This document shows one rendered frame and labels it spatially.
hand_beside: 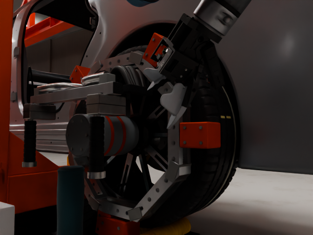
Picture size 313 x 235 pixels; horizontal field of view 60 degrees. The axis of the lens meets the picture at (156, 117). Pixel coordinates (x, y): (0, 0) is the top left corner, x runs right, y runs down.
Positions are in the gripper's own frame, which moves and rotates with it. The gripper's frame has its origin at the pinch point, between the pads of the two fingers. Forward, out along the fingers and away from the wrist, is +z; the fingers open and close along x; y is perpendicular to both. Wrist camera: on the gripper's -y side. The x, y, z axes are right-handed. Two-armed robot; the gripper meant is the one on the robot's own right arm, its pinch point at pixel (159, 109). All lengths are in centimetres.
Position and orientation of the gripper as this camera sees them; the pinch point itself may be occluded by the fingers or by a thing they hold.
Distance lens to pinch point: 60.7
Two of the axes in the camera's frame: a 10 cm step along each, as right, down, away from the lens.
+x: 2.9, 5.9, -7.6
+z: -5.4, 7.5, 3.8
